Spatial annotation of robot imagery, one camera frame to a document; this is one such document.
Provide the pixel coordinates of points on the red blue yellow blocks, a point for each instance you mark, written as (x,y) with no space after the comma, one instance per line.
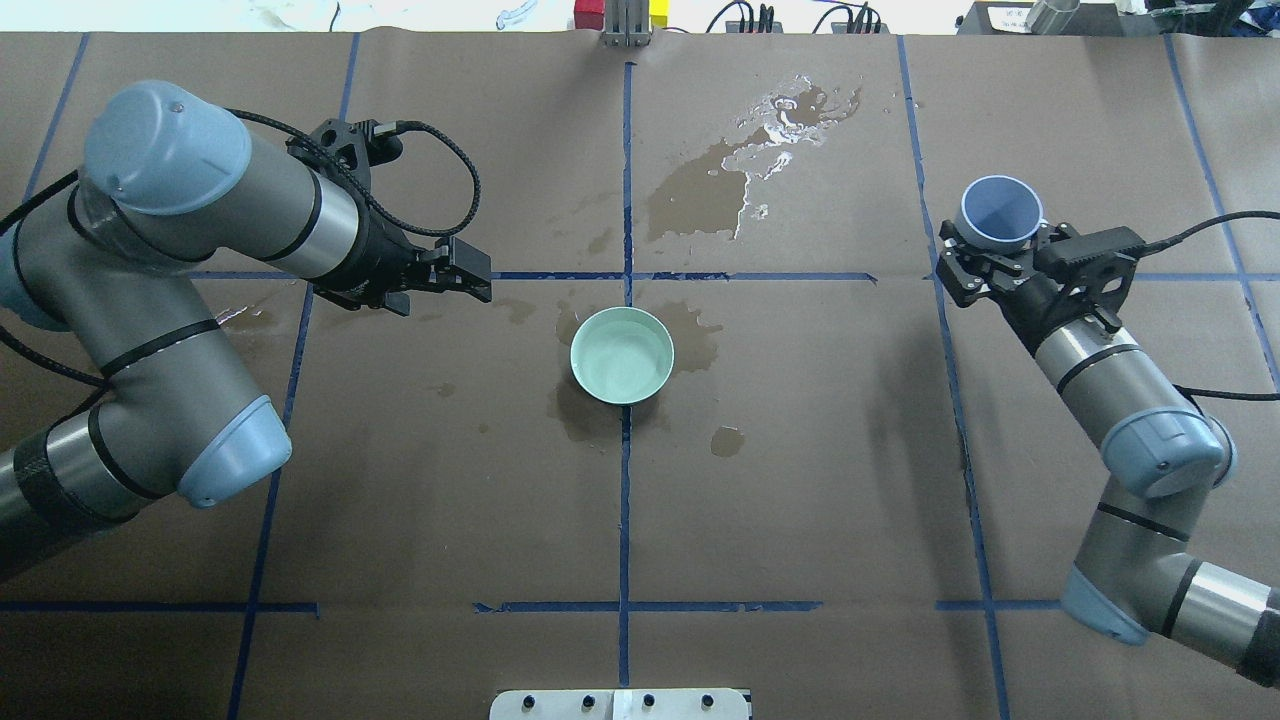
(589,14)

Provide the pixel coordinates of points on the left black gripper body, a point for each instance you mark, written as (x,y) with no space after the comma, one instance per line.
(378,262)

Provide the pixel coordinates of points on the mint green bowl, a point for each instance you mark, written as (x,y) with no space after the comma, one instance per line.
(622,355)

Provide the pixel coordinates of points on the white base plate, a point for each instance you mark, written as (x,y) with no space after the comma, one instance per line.
(623,703)

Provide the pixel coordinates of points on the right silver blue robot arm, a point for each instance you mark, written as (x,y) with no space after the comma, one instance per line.
(1133,576)

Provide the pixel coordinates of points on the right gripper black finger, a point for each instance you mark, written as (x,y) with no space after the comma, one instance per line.
(963,270)

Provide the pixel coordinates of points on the blue plastic cup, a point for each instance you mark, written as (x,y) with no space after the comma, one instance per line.
(998,214)

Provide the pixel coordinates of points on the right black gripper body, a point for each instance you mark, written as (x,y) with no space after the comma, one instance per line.
(1022,306)

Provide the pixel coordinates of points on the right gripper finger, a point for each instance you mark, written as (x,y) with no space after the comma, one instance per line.
(1046,236)

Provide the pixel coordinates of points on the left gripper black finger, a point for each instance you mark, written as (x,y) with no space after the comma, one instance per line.
(461,262)

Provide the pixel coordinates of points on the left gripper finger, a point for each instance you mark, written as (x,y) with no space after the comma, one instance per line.
(479,289)

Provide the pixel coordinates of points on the aluminium frame post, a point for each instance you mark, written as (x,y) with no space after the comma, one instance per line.
(626,23)

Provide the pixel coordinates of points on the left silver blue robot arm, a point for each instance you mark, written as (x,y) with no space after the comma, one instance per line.
(107,253)

